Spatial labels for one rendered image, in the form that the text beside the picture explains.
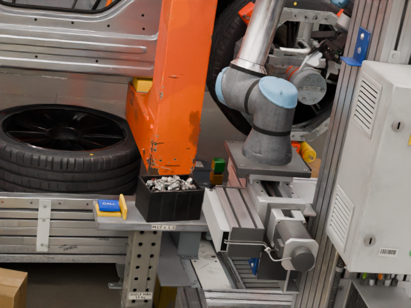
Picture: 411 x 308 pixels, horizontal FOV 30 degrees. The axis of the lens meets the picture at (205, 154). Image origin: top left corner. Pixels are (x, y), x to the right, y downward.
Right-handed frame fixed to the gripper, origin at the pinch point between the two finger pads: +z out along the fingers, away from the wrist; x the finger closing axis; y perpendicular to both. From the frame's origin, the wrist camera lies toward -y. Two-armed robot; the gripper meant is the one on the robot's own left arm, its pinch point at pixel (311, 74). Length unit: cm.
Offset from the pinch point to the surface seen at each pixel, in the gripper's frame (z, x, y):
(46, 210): 89, -58, -26
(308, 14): -14.3, 14.7, -29.0
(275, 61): 3.9, -3.9, -14.6
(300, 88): 9.8, 12.8, -11.3
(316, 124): 24.3, 40.1, -15.9
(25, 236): 102, -60, -27
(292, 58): 0.3, 1.4, -12.6
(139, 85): 46, -17, -61
